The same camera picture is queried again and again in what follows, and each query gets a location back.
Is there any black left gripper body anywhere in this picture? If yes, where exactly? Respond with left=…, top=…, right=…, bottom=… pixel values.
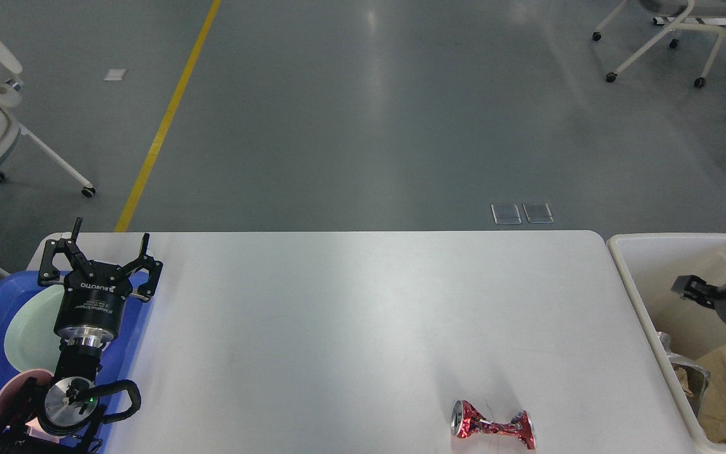
left=54, top=271, right=133, bottom=342

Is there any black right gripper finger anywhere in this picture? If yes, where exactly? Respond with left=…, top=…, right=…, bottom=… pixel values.
left=671, top=275, right=722, bottom=310

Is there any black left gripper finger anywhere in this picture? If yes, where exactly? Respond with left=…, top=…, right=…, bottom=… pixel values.
left=113, top=233, right=164, bottom=302
left=37, top=218, right=96, bottom=286

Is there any light green plate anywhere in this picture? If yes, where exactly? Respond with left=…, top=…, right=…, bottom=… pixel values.
left=4, top=286, right=68, bottom=373

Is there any aluminium foil tray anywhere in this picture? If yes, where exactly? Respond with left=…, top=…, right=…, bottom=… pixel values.
left=657, top=332, right=710, bottom=417

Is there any red foil wrapper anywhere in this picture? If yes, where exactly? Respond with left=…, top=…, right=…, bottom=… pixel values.
left=450, top=400, right=537, bottom=450

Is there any brown paper ball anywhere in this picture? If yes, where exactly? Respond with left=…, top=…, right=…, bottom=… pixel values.
left=672, top=364, right=694, bottom=399

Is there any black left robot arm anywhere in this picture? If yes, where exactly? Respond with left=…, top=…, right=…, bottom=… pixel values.
left=0, top=218, right=163, bottom=453

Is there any beige plastic bin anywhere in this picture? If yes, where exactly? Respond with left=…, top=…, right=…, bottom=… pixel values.
left=607, top=233, right=726, bottom=453

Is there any white wheeled chair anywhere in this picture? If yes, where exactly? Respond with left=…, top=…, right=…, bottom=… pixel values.
left=605, top=1, right=726, bottom=89

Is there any white chair base bar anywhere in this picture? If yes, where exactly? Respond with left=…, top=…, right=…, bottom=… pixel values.
left=652, top=16, right=726, bottom=26

